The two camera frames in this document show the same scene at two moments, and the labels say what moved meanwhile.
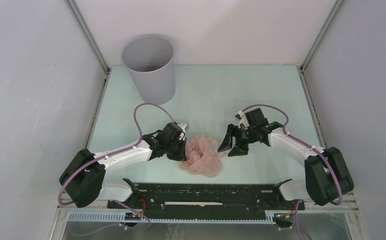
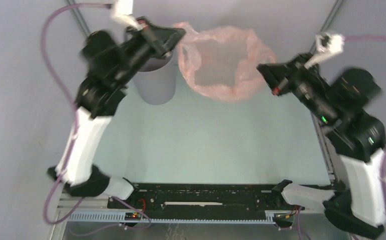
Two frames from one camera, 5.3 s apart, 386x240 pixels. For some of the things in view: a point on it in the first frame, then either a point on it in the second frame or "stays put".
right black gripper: [225, 144] to [276, 74]
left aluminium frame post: [89, 34] stays put
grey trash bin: [151, 60] stays put
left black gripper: [181, 155] to [165, 40]
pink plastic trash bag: [204, 156] to [221, 63]
